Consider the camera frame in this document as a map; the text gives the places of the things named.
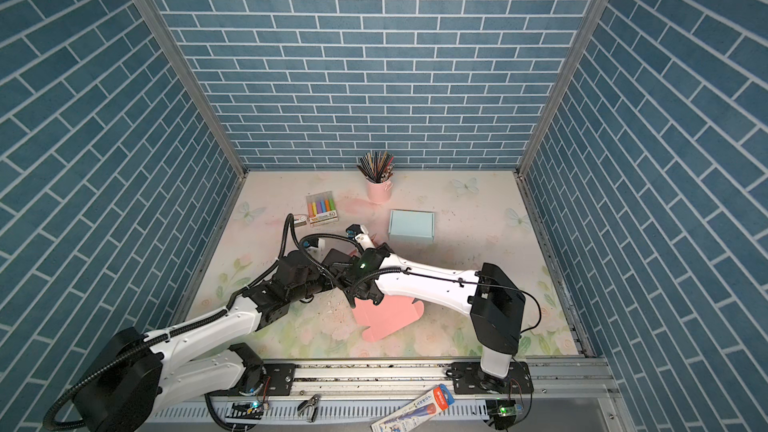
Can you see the light blue paper box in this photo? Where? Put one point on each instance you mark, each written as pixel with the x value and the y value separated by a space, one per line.
pixel 413 226

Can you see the round black device green light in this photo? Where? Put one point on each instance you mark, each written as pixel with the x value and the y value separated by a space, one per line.
pixel 501 414

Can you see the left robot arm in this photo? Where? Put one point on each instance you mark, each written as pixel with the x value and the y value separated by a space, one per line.
pixel 139 374

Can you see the aluminium mounting rail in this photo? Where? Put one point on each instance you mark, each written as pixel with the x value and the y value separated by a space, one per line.
pixel 359 390

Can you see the small green circuit board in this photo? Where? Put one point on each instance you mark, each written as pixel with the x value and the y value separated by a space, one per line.
pixel 245 411

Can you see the bundle of coloured pencils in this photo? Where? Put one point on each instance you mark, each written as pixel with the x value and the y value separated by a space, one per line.
pixel 376 166

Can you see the clear highlighter marker pack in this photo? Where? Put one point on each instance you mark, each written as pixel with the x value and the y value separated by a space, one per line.
pixel 321 209

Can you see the pink metal pencil cup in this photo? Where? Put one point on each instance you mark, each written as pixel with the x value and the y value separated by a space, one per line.
pixel 379 192

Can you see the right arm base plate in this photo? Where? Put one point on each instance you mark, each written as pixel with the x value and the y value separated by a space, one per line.
pixel 468 378

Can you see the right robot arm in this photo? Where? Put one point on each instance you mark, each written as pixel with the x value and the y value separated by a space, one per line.
pixel 493 304

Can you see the black metal clip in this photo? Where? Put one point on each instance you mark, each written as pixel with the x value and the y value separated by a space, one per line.
pixel 309 408

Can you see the pink paper box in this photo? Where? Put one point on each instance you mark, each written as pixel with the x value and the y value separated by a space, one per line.
pixel 392 314

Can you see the red blue pen package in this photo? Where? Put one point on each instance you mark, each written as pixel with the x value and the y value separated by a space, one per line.
pixel 420 410

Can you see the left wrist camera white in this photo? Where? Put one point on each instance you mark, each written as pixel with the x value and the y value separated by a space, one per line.
pixel 315 246

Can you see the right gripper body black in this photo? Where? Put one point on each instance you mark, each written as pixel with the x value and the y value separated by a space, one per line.
pixel 383 249

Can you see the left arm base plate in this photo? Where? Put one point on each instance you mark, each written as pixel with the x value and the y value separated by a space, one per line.
pixel 271 379

